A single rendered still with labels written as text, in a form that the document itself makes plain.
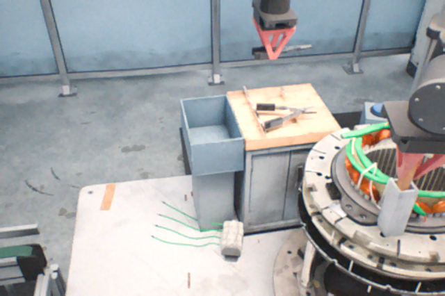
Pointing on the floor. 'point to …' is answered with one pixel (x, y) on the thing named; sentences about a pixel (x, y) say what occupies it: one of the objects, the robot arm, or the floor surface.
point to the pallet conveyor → (29, 263)
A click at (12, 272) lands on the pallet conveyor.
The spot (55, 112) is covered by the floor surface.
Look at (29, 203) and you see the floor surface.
